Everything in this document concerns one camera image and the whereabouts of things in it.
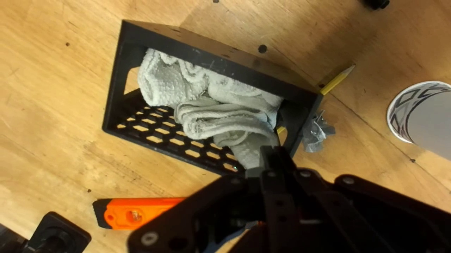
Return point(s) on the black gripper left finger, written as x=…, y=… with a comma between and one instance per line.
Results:
x=212, y=211

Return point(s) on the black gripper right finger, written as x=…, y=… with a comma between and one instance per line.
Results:
x=357, y=215

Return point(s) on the white terry cloth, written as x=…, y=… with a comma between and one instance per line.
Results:
x=212, y=107

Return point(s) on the black perforated box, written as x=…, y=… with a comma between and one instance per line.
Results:
x=141, y=42

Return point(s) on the orange and black level tool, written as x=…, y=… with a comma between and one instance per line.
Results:
x=135, y=212

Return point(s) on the small metal binder clip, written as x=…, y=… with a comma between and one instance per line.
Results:
x=319, y=134

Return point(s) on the white paper cup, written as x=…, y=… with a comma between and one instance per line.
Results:
x=423, y=117

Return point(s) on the black pole stand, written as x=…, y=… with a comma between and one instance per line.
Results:
x=58, y=233

